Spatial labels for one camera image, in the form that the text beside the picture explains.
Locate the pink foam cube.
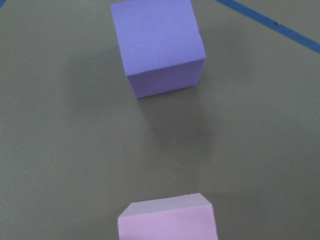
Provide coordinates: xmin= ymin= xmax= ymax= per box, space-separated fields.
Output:
xmin=117 ymin=193 xmax=218 ymax=240

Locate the purple foam cube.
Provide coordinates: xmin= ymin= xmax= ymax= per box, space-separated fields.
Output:
xmin=110 ymin=0 xmax=207 ymax=99

